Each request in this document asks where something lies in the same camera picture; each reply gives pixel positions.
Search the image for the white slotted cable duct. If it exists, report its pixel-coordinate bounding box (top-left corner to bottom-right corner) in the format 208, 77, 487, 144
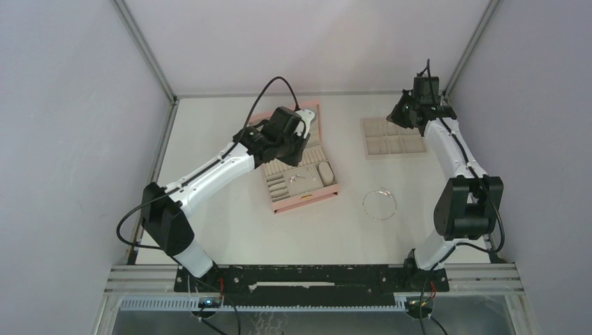
119, 296, 408, 312

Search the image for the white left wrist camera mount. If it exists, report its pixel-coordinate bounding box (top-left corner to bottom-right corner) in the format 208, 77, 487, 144
295, 109, 316, 137

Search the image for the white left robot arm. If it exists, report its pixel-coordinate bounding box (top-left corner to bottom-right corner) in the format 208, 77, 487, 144
140, 107, 316, 291

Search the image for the black camera cable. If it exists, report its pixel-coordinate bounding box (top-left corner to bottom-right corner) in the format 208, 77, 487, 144
416, 59, 506, 335
115, 76, 302, 260

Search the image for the silver hoop necklace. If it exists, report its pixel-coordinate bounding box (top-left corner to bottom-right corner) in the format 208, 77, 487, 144
362, 187, 399, 221

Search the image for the pink jewelry box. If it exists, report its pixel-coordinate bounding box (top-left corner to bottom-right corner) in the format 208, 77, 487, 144
259, 100, 340, 214

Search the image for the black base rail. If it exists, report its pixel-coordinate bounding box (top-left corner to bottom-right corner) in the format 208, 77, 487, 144
175, 264, 450, 293

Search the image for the black left camera cable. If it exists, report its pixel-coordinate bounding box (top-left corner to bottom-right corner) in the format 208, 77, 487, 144
115, 76, 302, 260

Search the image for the beige oval watch pillow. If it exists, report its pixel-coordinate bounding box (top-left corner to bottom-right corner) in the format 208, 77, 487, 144
318, 161, 334, 186

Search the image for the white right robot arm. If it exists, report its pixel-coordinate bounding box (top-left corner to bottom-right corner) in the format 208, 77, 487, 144
386, 73, 505, 290

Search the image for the beige divided tray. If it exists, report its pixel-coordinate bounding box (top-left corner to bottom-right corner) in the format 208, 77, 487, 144
360, 118, 428, 160

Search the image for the black right camera cable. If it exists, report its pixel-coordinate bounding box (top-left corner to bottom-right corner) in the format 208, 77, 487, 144
416, 59, 506, 335

